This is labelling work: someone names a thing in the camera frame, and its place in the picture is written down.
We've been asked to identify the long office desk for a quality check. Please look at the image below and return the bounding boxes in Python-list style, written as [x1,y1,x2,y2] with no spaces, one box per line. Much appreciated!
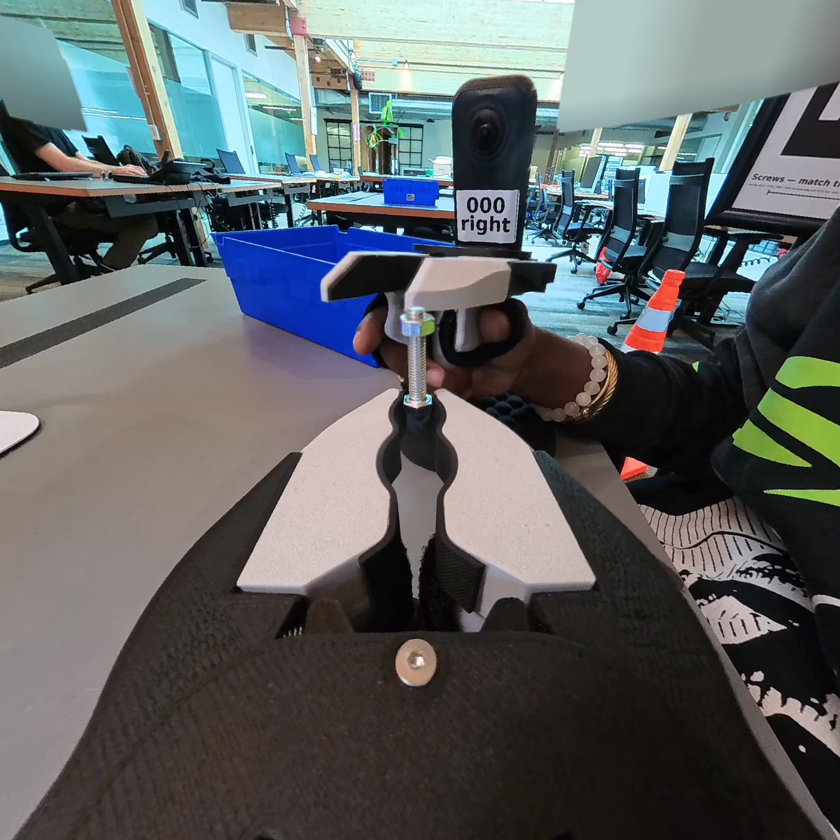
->
[0,175,283,283]

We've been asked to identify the person's right hand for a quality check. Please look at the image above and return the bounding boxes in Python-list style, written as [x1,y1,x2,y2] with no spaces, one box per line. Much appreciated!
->
[352,296,585,405]

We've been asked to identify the person's right forearm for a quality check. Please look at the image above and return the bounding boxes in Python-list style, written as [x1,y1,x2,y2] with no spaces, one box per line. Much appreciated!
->
[604,322,788,480]

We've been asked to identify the black office chair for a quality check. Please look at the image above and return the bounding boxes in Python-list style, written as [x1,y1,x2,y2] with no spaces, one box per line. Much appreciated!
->
[578,161,716,329]

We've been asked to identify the beaded bracelet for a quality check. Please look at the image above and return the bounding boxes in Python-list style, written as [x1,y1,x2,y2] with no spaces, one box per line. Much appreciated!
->
[539,335,620,424]

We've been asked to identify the black and white printed trousers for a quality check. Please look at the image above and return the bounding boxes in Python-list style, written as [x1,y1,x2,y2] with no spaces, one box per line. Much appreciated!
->
[637,499,840,815]

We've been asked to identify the brown office desk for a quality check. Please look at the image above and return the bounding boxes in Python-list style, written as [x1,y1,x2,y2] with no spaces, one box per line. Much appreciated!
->
[306,193,456,237]

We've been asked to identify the green potted plant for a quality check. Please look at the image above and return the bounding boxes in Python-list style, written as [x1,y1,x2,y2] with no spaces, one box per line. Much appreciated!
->
[368,99,401,152]

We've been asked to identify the orange traffic cone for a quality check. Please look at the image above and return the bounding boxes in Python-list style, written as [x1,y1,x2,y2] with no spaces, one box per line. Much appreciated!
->
[621,269,687,355]

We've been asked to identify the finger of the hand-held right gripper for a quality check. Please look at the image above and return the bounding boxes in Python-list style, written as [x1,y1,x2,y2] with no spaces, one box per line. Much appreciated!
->
[321,250,427,305]
[403,256,559,316]

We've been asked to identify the black wrist rest pad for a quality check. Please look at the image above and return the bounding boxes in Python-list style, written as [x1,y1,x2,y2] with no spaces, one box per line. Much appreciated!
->
[493,394,585,458]

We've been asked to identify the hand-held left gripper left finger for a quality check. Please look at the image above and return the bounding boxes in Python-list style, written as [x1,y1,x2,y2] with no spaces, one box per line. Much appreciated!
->
[238,390,401,598]

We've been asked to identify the sign board on white stand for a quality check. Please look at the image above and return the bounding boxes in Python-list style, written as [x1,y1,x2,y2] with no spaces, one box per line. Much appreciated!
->
[0,410,40,458]

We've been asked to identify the blue plastic bin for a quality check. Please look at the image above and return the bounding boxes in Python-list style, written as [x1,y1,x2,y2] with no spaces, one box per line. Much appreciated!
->
[214,226,454,366]
[382,178,442,208]

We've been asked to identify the black framed instruction sign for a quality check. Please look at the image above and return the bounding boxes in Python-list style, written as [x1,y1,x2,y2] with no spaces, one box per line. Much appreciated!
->
[720,86,840,237]

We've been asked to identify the black hoodie with green print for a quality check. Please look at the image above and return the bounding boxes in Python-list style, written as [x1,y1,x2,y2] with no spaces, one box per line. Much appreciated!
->
[716,210,840,605]

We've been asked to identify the thin steel bolt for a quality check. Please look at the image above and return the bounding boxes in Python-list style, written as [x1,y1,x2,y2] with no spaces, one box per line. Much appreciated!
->
[402,306,434,410]

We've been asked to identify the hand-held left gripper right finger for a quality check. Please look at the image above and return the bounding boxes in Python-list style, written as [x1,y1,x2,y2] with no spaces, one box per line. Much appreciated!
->
[437,390,598,618]

